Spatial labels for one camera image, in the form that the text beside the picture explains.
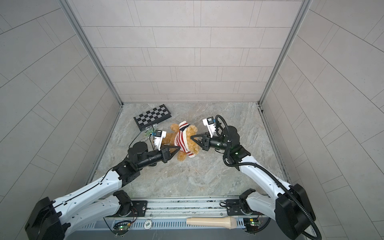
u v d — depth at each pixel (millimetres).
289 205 389
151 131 991
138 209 704
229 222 643
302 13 726
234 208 716
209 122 634
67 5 708
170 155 654
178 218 690
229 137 540
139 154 546
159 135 648
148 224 669
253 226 680
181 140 677
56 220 380
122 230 644
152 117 1045
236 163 565
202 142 651
